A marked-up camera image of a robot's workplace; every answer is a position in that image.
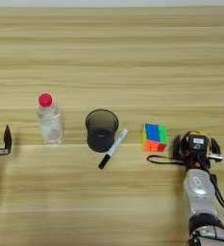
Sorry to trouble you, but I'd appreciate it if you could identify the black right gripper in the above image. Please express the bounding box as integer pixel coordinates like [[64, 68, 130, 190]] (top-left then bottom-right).
[[172, 134, 224, 173]]

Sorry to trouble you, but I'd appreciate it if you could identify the clear bottle with red cap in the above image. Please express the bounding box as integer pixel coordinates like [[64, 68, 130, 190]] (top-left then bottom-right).
[[36, 92, 64, 144]]

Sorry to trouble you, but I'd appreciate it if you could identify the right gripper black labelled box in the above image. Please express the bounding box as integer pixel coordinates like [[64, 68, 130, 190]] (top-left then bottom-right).
[[188, 134, 208, 154]]

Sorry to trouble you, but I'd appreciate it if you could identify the black mesh pen cup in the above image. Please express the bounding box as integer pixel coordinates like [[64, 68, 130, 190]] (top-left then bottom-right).
[[85, 109, 120, 154]]

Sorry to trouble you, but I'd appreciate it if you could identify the white marker with black cap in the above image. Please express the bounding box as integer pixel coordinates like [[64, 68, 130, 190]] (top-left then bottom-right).
[[97, 128, 129, 170]]

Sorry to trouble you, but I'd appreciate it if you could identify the colourful Rubik's cube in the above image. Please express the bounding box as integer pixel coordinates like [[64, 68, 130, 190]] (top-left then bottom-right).
[[141, 123, 169, 153]]

